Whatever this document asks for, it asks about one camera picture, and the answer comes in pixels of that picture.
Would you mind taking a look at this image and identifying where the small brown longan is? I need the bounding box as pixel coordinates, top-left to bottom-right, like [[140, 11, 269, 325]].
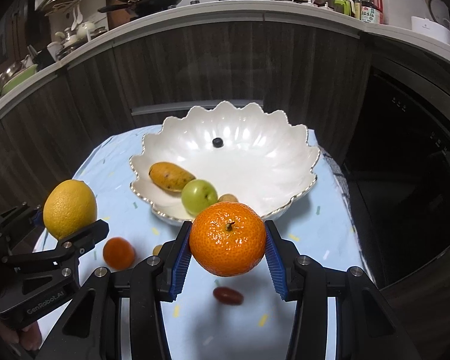
[[218, 193, 238, 203], [153, 244, 162, 256]]

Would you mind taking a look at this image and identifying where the yellow lemon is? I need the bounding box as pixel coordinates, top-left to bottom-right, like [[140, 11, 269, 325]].
[[43, 180, 97, 240]]

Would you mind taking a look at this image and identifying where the orange tangerine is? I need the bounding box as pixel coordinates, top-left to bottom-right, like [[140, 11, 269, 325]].
[[189, 202, 266, 277], [102, 237, 136, 271]]

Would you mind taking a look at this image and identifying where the red cherry tomato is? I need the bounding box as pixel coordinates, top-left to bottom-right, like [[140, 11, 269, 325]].
[[213, 287, 244, 306]]

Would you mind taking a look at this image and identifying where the green apple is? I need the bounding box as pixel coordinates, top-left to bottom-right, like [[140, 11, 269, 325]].
[[181, 179, 218, 216]]

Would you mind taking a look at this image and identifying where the yellow mango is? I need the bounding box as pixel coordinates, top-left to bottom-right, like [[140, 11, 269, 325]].
[[148, 162, 195, 193]]

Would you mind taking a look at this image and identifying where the dark blueberry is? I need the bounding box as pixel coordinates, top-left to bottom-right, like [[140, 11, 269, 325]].
[[212, 137, 224, 148]]

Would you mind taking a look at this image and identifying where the person's left hand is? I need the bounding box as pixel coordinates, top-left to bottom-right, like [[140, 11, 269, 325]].
[[0, 320, 43, 351]]

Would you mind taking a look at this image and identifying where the light blue patterned tablecloth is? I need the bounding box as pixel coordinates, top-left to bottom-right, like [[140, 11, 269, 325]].
[[33, 125, 377, 360]]

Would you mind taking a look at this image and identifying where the white scalloped ceramic bowl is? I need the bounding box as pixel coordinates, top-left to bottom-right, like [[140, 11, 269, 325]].
[[129, 101, 321, 225]]

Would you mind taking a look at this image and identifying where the checkered dish towel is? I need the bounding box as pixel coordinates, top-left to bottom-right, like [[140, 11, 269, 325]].
[[320, 145, 361, 233]]

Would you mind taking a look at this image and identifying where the green pot with lid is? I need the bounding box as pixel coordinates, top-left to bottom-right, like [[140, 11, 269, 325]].
[[0, 62, 37, 98]]

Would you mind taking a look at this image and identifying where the built-in black dishwasher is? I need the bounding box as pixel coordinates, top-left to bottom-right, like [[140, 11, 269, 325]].
[[342, 68, 450, 288]]

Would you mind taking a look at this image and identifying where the white teapot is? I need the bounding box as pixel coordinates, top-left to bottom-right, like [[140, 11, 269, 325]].
[[76, 21, 96, 40]]

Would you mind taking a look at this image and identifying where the black frying pan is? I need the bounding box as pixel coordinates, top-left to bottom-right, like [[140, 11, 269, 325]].
[[97, 0, 182, 17]]

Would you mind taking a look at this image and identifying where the green pitcher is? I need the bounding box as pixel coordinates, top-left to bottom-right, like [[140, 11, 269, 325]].
[[333, 0, 355, 17]]

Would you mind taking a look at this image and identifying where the soy sauce bottle red cap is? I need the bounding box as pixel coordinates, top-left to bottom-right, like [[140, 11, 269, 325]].
[[360, 0, 385, 24]]

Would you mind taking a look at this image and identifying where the white electric kettle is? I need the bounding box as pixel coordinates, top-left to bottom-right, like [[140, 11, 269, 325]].
[[423, 0, 450, 29]]

